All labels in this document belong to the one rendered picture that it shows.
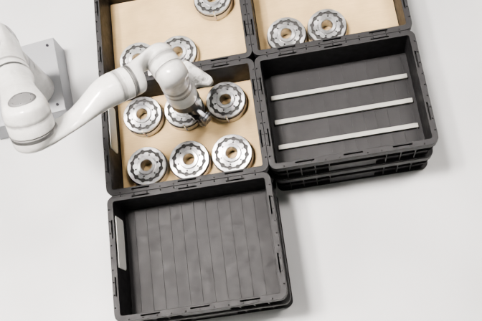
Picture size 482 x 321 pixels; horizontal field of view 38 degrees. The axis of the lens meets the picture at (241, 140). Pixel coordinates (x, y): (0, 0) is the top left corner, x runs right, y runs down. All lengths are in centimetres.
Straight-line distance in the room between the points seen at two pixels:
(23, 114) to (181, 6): 74
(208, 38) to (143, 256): 61
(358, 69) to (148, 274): 74
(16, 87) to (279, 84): 70
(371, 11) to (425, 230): 59
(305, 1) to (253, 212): 59
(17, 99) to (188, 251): 60
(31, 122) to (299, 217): 79
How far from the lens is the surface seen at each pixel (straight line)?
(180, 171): 178
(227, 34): 193
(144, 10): 202
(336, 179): 186
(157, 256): 178
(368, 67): 186
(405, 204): 188
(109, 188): 174
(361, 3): 194
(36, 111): 140
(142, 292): 177
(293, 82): 185
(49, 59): 210
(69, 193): 203
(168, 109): 184
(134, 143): 186
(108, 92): 146
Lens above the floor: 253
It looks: 70 degrees down
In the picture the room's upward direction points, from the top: 24 degrees counter-clockwise
